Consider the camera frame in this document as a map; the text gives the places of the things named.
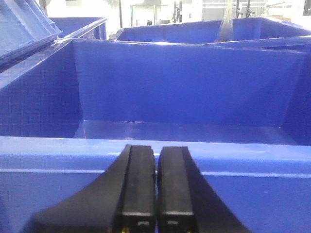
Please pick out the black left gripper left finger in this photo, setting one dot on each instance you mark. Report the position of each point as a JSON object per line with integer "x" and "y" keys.
{"x": 120, "y": 200}

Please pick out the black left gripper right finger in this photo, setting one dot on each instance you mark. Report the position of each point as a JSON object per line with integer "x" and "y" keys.
{"x": 186, "y": 201}

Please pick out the blue plastic bin left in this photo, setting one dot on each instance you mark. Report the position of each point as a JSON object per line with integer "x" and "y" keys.
{"x": 66, "y": 113}

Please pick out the blue bin upper left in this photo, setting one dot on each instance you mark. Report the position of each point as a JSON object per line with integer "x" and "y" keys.
{"x": 81, "y": 27}

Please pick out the blue bin behind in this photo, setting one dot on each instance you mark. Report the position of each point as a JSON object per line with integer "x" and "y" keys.
{"x": 258, "y": 32}

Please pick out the light blue tilted bin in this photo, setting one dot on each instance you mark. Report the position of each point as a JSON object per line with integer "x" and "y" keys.
{"x": 24, "y": 27}

